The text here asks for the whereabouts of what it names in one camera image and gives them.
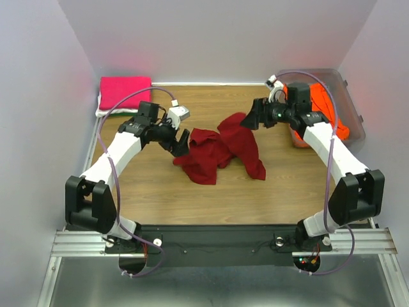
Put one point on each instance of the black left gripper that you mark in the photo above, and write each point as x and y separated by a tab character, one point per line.
177	148

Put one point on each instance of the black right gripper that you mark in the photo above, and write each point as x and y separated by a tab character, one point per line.
259	113

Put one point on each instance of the dark red t shirt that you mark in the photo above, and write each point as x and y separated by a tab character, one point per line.
211	150

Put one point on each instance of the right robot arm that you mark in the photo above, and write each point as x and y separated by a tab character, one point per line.
358	192

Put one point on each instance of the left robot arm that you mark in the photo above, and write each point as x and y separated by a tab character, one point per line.
89	202

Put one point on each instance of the folded green t shirt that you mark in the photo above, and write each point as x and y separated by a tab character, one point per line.
123	113

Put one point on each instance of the orange t shirt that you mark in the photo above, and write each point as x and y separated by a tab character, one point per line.
322	102

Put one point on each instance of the clear plastic bin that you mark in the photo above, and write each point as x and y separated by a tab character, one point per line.
336	89

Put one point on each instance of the folded pink t shirt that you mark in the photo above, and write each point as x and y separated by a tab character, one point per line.
114	89

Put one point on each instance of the folded white t shirt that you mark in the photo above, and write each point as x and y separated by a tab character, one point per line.
99	113

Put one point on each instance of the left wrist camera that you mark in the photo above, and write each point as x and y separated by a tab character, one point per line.
176	115

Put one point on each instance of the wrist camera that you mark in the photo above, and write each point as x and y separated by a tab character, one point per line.
176	115
274	85

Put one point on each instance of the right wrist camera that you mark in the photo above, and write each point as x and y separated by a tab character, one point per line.
274	85

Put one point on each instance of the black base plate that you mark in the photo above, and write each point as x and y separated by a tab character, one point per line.
228	245

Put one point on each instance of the aluminium rail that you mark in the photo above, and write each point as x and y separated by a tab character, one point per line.
376	241

